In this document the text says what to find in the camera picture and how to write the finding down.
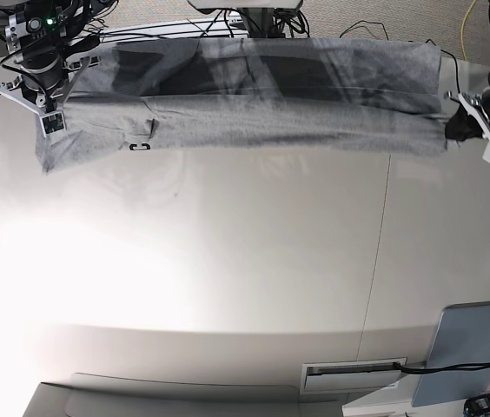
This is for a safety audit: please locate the central camera stand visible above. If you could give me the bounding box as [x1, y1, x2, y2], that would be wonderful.
[188, 0, 310, 38]

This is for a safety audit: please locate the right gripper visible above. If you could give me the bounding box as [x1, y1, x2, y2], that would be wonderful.
[0, 56, 100, 136]

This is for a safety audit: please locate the white cable tray box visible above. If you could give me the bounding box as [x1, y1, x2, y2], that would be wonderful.
[299, 358, 407, 395]

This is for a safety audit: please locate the black laptop cable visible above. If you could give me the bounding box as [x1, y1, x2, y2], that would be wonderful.
[394, 358, 490, 375]

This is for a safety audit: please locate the grey laptop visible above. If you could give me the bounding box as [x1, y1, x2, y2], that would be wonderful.
[411, 301, 490, 407]

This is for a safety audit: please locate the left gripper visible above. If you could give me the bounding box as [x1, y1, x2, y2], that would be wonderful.
[443, 77, 490, 169]

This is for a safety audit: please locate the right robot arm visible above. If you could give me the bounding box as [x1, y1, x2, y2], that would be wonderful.
[0, 1, 113, 136]

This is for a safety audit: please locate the grey T-shirt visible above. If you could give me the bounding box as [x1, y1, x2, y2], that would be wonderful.
[36, 38, 447, 172]

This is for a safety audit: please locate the yellow cable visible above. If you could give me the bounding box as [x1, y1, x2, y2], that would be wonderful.
[460, 0, 477, 60]

